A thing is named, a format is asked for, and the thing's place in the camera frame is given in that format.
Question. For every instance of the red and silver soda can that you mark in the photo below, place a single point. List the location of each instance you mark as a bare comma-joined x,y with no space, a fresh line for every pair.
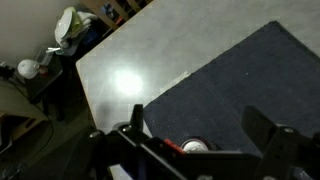
196,144

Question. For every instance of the stack of white plates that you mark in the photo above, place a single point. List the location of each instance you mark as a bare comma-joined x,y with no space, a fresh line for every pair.
71,29

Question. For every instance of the orange red straw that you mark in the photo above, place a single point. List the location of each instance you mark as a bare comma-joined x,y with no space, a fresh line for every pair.
174,146

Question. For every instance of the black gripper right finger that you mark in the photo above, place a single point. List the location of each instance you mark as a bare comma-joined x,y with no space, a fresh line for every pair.
284,148

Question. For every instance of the white round lamp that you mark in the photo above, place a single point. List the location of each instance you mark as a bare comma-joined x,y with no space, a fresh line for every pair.
28,68

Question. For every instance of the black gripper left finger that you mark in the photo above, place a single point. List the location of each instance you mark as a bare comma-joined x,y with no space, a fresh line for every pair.
122,146

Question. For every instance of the black side table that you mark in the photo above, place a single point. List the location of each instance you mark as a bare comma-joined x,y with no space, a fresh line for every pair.
47,88

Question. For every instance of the dark blue mat, can side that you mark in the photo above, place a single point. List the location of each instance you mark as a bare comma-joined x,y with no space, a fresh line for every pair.
270,70

